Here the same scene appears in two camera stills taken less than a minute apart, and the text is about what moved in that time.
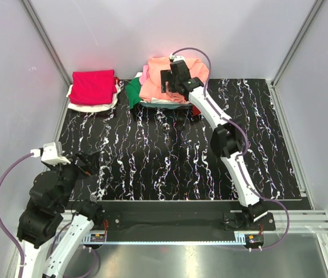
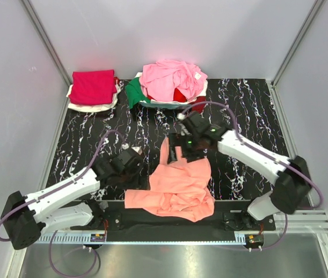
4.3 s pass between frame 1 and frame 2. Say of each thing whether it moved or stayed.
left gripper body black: moved
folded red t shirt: stayed
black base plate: stayed
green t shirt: stayed
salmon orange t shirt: moved
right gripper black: moved
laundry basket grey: stayed
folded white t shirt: stayed
